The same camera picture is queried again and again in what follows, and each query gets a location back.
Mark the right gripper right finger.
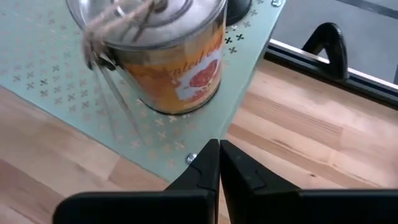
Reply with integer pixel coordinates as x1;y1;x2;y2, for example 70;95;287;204
220;139;398;224

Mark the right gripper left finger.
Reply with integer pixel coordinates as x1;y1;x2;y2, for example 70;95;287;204
52;139;220;224

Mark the tin candle with orange label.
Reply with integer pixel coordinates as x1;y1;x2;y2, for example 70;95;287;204
65;0;228;116

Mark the green perforated metal shelf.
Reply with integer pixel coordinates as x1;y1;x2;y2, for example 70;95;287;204
0;0;287;183

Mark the black arched handle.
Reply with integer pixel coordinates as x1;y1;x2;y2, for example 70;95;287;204
300;21;351;82

